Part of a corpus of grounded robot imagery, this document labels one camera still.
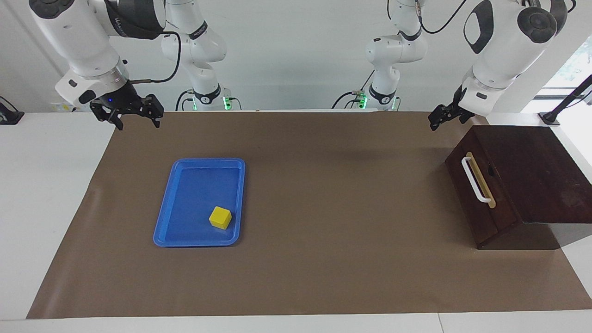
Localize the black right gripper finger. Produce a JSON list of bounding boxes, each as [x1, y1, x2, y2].
[[144, 94, 165, 129], [90, 102, 124, 130]]

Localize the wooden drawer with white handle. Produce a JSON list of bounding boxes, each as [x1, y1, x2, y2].
[[445, 127, 523, 246]]

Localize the yellow cube block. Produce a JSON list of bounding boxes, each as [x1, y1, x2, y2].
[[209, 206, 232, 230]]

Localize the blue plastic tray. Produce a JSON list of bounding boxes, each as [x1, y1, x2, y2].
[[153, 158, 246, 247]]

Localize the dark wooden cabinet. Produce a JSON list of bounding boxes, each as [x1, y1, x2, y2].
[[445, 125, 592, 250]]

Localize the brown table mat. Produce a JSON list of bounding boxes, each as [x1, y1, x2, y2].
[[26, 110, 592, 320]]

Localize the black right base cable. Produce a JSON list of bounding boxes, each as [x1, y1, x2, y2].
[[175, 89, 193, 111]]

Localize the black base cable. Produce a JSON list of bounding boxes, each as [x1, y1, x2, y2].
[[331, 69, 376, 110], [175, 89, 193, 111]]

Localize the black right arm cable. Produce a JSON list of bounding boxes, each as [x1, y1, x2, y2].
[[127, 31, 182, 85]]

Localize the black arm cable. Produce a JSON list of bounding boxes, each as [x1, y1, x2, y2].
[[127, 31, 182, 85], [415, 0, 469, 35]]

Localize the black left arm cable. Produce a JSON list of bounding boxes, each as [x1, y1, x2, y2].
[[415, 0, 469, 35]]

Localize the black left base cable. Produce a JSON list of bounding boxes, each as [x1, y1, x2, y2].
[[331, 69, 376, 110]]

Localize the black clamp mount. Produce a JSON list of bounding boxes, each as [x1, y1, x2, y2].
[[0, 96, 25, 125]]

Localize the black camera stand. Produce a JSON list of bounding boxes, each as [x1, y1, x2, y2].
[[539, 74, 592, 126]]

